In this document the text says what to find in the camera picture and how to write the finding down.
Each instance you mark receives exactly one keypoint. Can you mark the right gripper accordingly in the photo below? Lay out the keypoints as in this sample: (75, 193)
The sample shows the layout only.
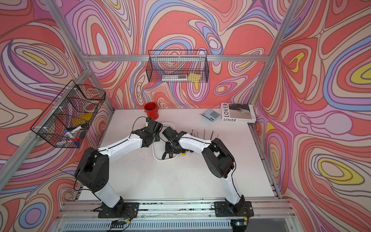
(168, 151)

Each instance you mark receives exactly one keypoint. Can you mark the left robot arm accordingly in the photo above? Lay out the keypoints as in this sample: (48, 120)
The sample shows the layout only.
(93, 168)

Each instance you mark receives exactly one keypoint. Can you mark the white Lover book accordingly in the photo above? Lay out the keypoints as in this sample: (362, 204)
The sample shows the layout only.
(235, 112)

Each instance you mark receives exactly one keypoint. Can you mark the black wire basket back wall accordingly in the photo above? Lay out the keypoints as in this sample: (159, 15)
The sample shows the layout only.
(175, 65)

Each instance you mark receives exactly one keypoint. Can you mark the black wire basket left wall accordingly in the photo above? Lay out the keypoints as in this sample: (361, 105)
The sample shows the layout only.
(73, 100)

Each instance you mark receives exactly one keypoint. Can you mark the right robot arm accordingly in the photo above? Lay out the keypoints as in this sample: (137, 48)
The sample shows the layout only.
(218, 158)

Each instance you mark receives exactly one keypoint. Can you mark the black wire basket wall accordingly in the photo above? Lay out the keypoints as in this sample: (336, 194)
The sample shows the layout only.
(175, 65)
(73, 100)

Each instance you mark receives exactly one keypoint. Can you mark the white marker left basket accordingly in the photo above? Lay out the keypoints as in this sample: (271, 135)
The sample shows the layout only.
(71, 131)

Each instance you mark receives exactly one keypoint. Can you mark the white plastic storage box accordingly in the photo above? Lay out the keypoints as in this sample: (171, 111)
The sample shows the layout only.
(158, 148)

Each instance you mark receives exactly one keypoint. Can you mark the yellow item left basket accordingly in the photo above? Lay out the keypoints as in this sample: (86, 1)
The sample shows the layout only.
(82, 119)

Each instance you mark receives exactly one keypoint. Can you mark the yellow sponge in basket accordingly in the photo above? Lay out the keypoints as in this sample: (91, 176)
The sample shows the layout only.
(193, 77)

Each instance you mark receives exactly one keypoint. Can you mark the red metal cup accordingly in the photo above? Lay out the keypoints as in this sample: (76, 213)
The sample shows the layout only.
(151, 110)

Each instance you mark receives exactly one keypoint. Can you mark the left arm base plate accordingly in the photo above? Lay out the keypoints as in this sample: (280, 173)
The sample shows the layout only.
(121, 210)

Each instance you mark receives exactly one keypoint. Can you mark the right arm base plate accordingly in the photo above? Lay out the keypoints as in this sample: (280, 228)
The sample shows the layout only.
(225, 209)

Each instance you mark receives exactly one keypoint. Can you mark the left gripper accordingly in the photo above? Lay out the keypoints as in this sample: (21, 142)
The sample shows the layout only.
(157, 137)

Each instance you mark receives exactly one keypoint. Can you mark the grey calculator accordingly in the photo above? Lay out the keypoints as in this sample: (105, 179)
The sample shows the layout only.
(211, 115)

